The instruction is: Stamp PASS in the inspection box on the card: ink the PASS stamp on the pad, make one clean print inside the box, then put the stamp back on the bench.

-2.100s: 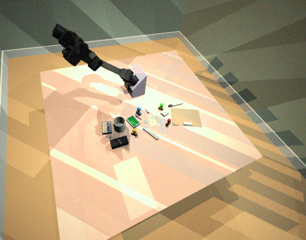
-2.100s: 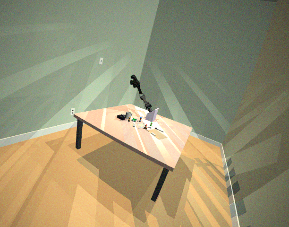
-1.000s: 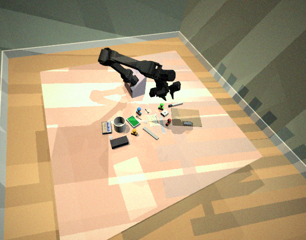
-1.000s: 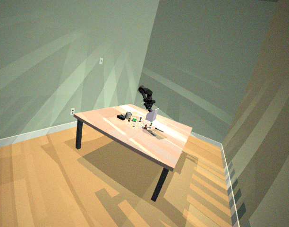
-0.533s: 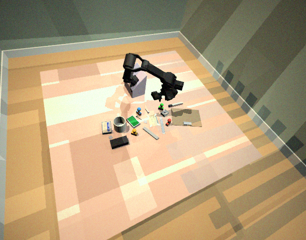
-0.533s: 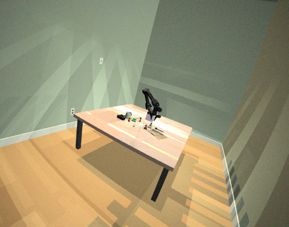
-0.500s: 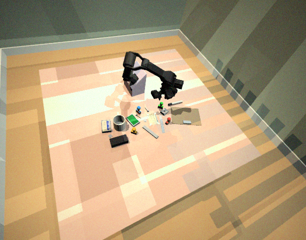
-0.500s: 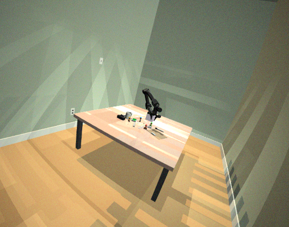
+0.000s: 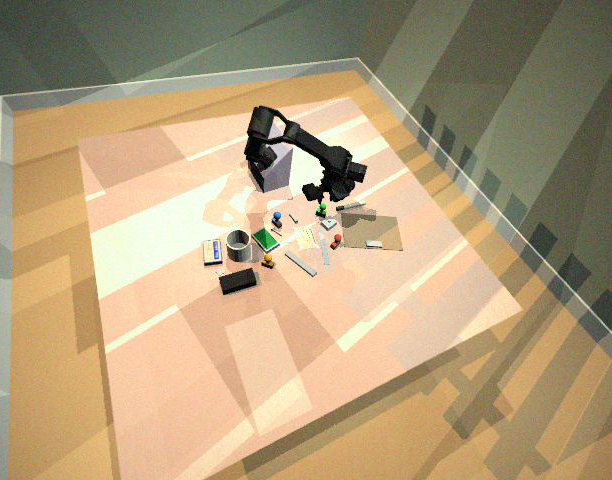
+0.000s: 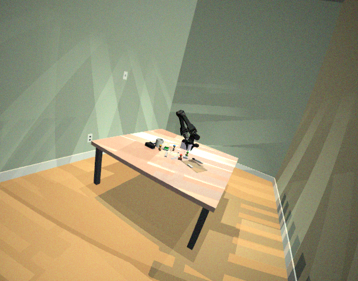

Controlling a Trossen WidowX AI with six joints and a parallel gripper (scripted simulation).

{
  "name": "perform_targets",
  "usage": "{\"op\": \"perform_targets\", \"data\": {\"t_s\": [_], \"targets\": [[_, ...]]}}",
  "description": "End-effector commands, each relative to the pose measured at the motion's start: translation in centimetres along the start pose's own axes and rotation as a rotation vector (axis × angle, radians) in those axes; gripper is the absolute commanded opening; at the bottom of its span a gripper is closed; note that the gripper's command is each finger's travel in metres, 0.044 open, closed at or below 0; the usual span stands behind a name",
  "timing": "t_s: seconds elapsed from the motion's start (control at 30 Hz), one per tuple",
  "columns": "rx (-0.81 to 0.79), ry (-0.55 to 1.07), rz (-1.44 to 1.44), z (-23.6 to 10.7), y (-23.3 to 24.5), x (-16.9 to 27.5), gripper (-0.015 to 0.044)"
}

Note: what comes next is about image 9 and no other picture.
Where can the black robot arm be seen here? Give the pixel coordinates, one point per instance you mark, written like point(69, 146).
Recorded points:
point(336, 160)

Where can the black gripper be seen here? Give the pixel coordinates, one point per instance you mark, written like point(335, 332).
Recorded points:
point(313, 192)

